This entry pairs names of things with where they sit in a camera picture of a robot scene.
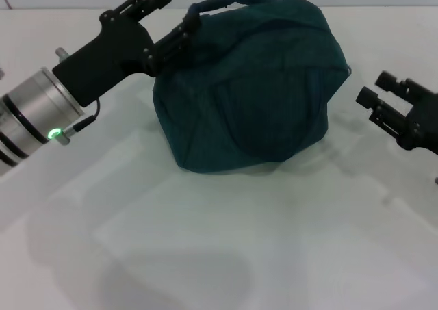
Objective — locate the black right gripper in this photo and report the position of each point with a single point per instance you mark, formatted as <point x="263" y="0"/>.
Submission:
<point x="426" y="125"/>

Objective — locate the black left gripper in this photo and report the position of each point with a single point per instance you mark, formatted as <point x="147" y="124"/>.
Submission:
<point x="109" y="57"/>

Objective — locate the dark teal lunch bag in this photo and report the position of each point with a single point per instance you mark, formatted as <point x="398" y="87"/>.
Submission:
<point x="256" y="94"/>

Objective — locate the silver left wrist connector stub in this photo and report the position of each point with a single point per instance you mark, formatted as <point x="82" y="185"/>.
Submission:
<point x="62" y="54"/>

